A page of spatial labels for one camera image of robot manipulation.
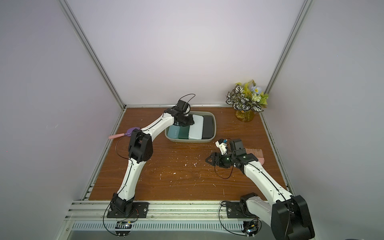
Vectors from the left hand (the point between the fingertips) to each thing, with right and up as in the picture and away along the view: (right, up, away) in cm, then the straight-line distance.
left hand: (196, 121), depth 100 cm
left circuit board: (-36, -53, -27) cm, 70 cm away
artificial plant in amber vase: (+31, +13, -12) cm, 35 cm away
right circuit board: (+27, -50, -30) cm, 64 cm away
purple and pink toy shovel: (-47, -8, +3) cm, 48 cm away
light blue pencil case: (0, -6, -2) cm, 7 cm away
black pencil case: (+8, -7, +3) cm, 11 cm away
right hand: (+8, -20, -20) cm, 29 cm away
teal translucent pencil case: (-15, -7, -1) cm, 17 cm away
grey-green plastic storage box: (-3, -12, -5) cm, 14 cm away
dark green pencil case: (-8, -7, -2) cm, 11 cm away
